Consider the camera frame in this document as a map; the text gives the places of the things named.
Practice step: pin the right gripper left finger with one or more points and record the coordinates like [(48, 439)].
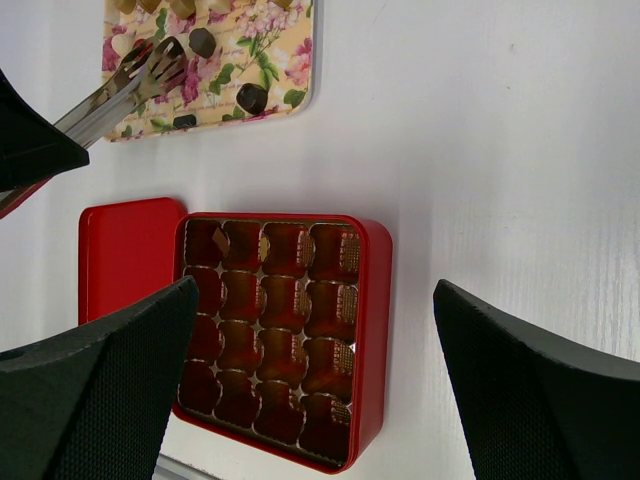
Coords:
[(94, 401)]

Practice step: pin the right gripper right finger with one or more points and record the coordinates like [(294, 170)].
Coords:
[(533, 404)]

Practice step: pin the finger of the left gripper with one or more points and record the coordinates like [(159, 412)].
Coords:
[(32, 149)]

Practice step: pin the metal serving tongs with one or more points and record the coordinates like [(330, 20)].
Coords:
[(152, 69)]

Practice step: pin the tan square chocolate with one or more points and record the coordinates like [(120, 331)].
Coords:
[(221, 241)]

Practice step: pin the cream chocolate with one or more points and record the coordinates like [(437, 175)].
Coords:
[(264, 248)]

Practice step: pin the dark flat chocolate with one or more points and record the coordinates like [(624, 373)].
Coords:
[(185, 121)]

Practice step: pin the red chocolate box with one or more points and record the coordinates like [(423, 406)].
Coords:
[(288, 356)]

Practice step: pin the dark flower chocolate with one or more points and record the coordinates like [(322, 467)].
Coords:
[(202, 42)]

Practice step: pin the dark round chocolate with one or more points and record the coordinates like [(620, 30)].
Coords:
[(252, 98)]

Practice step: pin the red box lid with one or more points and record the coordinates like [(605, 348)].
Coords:
[(125, 253)]

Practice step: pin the floral serving tray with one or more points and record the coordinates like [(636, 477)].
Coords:
[(268, 43)]

